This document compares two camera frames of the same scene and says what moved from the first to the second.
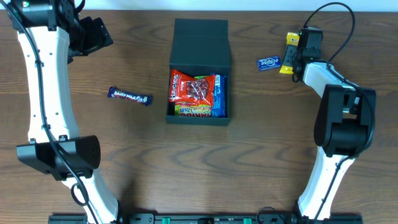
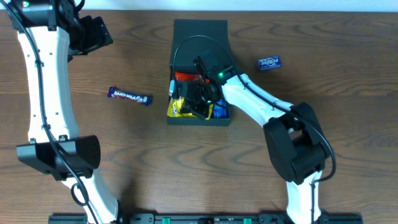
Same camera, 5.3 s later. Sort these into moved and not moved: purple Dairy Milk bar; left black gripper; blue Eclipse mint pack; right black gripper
Moved: right black gripper
Not moved: blue Eclipse mint pack; purple Dairy Milk bar; left black gripper
